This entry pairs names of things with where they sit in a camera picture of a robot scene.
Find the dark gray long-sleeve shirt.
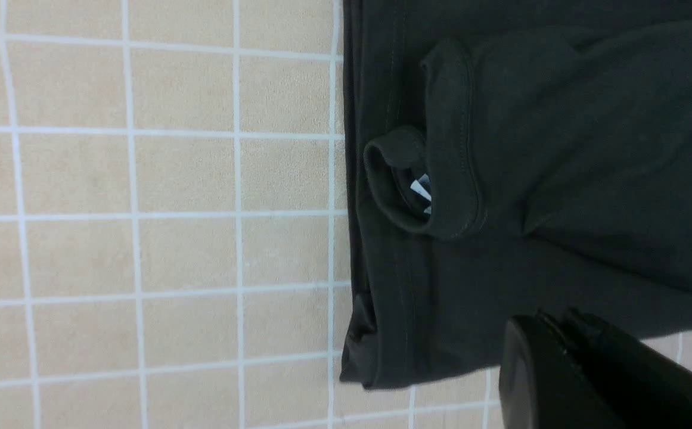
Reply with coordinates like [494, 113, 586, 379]
[340, 1, 692, 389]

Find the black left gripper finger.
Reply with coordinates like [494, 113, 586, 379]
[499, 309, 692, 428]

